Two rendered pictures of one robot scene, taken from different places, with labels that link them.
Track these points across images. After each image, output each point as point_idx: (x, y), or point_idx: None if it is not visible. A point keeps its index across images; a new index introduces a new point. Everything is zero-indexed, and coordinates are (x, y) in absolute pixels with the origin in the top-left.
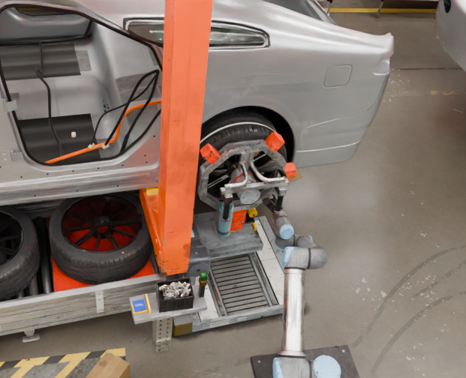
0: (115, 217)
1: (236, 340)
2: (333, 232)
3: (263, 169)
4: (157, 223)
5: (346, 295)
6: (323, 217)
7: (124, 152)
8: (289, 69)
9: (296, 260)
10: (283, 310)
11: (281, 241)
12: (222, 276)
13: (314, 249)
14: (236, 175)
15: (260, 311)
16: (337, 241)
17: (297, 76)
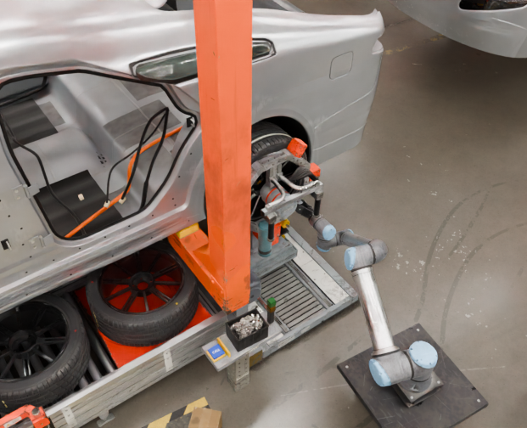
0: (152, 268)
1: (307, 352)
2: (353, 217)
3: (294, 177)
4: (205, 264)
5: (389, 274)
6: (339, 205)
7: (152, 201)
8: (297, 71)
9: (361, 260)
10: (364, 312)
11: (325, 243)
12: (269, 294)
13: (373, 243)
14: (267, 192)
15: (320, 317)
16: (360, 225)
17: (305, 76)
